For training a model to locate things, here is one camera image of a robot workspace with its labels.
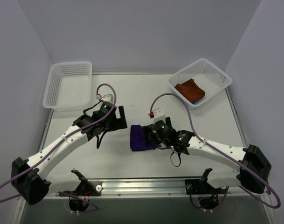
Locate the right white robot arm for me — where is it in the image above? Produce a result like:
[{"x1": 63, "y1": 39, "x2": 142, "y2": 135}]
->
[{"x1": 142, "y1": 118, "x2": 271, "y2": 194}]

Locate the purple towel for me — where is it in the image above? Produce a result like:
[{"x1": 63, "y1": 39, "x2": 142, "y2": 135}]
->
[{"x1": 130, "y1": 125, "x2": 161, "y2": 152}]

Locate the right white plastic basket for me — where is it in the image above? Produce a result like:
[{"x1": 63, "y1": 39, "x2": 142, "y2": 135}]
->
[{"x1": 168, "y1": 58, "x2": 232, "y2": 110}]

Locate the brown towel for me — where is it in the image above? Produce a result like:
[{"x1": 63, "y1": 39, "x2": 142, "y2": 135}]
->
[{"x1": 175, "y1": 79, "x2": 206, "y2": 104}]

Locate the aluminium front rail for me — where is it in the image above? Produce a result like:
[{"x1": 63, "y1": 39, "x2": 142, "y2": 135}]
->
[{"x1": 17, "y1": 176, "x2": 270, "y2": 200}]

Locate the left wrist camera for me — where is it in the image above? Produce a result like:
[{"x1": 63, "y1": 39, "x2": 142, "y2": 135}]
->
[{"x1": 96, "y1": 94, "x2": 114, "y2": 104}]

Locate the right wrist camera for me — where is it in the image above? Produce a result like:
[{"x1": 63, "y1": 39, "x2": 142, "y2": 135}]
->
[{"x1": 148, "y1": 108, "x2": 166, "y2": 124}]

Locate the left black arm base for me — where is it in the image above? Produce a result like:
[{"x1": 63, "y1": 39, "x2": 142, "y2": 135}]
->
[{"x1": 57, "y1": 169, "x2": 103, "y2": 214}]

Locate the left white plastic basket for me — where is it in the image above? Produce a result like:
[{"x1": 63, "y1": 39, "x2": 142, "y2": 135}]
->
[{"x1": 43, "y1": 61, "x2": 92, "y2": 111}]

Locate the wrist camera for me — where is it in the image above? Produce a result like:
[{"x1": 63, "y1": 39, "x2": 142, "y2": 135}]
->
[
  {"x1": 148, "y1": 108, "x2": 166, "y2": 124},
  {"x1": 96, "y1": 94, "x2": 114, "y2": 104}
]

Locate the white plastic basket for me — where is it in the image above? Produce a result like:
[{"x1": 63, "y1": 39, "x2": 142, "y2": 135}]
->
[
  {"x1": 168, "y1": 58, "x2": 232, "y2": 110},
  {"x1": 43, "y1": 61, "x2": 92, "y2": 111}
]

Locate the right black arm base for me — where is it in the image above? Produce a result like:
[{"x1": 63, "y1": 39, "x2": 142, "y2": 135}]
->
[{"x1": 185, "y1": 168, "x2": 229, "y2": 212}]

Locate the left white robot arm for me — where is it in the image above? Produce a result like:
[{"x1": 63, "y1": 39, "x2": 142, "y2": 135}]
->
[{"x1": 11, "y1": 101, "x2": 127, "y2": 205}]

